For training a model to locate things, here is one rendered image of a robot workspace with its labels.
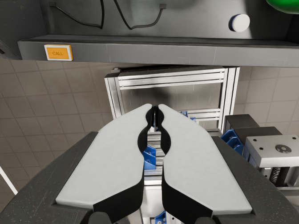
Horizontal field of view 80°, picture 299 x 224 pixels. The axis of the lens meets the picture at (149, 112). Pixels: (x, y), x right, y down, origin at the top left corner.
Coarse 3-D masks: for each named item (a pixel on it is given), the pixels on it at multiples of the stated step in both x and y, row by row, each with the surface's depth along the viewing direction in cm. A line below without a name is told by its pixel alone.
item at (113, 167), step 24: (120, 120) 10; (144, 120) 10; (96, 144) 8; (120, 144) 8; (144, 144) 10; (96, 168) 7; (120, 168) 7; (72, 192) 6; (96, 192) 6; (120, 192) 6; (120, 216) 7
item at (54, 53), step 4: (48, 44) 37; (52, 44) 37; (48, 48) 37; (52, 48) 37; (56, 48) 37; (60, 48) 37; (64, 48) 36; (48, 52) 37; (52, 52) 37; (56, 52) 37; (60, 52) 37; (64, 52) 37; (52, 56) 37; (56, 56) 37; (60, 56) 37; (64, 56) 37; (68, 56) 37; (72, 56) 38
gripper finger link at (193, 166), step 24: (168, 120) 10; (192, 120) 10; (168, 144) 9; (192, 144) 8; (168, 168) 7; (192, 168) 7; (216, 168) 7; (168, 192) 6; (192, 192) 6; (216, 192) 6; (240, 192) 6; (192, 216) 6
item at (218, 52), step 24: (24, 48) 38; (72, 48) 38; (96, 48) 37; (120, 48) 37; (144, 48) 37; (168, 48) 37; (192, 48) 37; (216, 48) 36; (240, 48) 36; (264, 48) 36; (288, 48) 36
